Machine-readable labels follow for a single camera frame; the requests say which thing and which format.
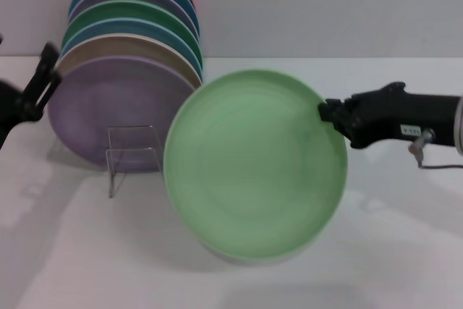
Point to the light blue plate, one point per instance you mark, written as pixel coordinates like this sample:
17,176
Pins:
126,29

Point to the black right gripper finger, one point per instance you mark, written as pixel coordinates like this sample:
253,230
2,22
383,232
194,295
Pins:
341,130
334,108

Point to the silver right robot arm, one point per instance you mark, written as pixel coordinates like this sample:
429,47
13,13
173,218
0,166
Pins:
460,124

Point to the light green plate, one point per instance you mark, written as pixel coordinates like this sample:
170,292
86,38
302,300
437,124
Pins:
253,164

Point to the lavender plate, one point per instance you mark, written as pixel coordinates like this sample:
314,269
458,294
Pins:
108,106

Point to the clear acrylic plate rack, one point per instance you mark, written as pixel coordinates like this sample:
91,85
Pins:
132,127

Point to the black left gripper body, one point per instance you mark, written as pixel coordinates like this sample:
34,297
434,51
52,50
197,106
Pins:
9,110

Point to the dark green plate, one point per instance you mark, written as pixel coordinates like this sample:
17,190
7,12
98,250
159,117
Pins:
126,11

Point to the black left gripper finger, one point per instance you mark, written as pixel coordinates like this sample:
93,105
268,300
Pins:
40,81

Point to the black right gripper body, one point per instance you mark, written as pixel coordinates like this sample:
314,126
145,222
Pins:
398,113

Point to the beige plate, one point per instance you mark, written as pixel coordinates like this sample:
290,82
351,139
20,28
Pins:
119,47

